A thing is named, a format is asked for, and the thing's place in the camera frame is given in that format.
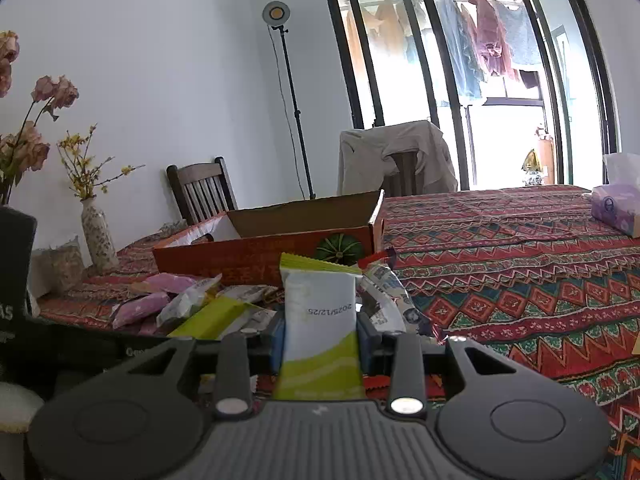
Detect hanging laundry clothes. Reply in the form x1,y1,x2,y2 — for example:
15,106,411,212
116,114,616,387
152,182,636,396
361,0,542,107

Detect green white snack packet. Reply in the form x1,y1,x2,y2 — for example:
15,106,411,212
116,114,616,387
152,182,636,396
273,254,366,401

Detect beige jacket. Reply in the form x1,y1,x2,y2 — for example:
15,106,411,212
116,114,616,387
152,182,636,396
337,120,459,195

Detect black light stand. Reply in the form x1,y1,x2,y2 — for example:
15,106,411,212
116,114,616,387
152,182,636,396
262,0,317,200

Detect chair with beige jacket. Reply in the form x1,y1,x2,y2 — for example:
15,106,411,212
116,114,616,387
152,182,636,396
382,151,419,197

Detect purple tissue box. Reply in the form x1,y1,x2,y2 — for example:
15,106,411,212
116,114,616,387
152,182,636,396
590,153,640,238

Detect yellow flower branches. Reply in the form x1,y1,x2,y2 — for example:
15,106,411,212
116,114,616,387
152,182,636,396
56,125,143,202

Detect dark wooden chair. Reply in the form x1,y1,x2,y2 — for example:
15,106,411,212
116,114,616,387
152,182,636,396
166,156,238,226

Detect yellow green snack packet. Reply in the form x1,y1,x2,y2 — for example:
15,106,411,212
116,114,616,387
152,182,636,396
168,296,262,340

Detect pink snack packet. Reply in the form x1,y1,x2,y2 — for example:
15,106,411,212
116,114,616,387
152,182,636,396
112,292,170,330
129,273,205,295

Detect pink dried flowers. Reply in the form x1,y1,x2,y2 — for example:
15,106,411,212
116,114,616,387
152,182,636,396
0,29,80,206

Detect orange cardboard box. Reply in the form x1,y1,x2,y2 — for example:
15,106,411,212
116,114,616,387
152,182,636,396
152,190,384,286

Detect floral ceramic vase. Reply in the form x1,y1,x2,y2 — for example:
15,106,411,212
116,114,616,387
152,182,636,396
81,197,119,273

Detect black framed glass door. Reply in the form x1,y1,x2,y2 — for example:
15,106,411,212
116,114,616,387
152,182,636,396
328,0,617,190

